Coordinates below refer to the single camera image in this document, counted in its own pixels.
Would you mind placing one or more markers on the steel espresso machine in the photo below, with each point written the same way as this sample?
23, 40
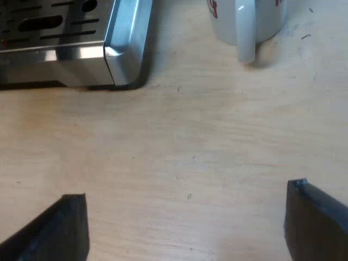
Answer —
73, 40

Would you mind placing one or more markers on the white mug with red print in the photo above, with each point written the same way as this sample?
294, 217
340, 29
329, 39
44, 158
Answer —
244, 24

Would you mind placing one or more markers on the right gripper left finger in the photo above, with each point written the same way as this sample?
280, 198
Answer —
57, 233

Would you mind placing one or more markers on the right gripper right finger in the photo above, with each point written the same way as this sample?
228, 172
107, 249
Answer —
315, 220

